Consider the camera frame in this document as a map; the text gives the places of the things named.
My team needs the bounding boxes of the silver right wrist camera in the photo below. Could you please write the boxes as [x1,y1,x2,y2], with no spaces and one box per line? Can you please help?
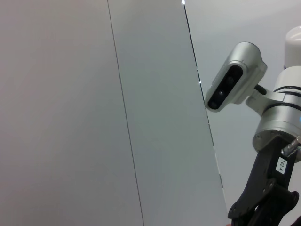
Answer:
[204,41,268,113]

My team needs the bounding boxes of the right gripper cable with connector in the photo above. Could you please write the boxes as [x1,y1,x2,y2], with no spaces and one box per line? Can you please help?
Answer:
[282,135,301,156]

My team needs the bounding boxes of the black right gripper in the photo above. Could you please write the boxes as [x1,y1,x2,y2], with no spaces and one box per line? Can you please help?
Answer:
[227,135,300,226]

